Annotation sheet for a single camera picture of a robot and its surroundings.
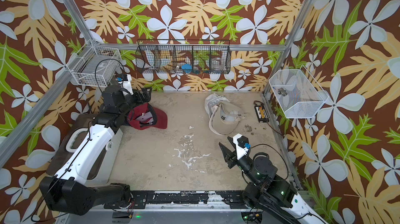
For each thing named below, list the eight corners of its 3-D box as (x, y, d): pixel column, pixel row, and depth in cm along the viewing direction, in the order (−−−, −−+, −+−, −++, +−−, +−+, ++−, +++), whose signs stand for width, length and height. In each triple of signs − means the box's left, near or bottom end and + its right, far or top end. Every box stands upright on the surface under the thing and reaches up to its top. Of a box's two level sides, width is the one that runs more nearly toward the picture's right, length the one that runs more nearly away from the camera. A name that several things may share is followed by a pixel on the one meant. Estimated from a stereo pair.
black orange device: (258, 122, 106) (259, 120, 104) (254, 107, 114) (255, 105, 112) (267, 122, 106) (269, 120, 104) (262, 107, 114) (264, 105, 112)
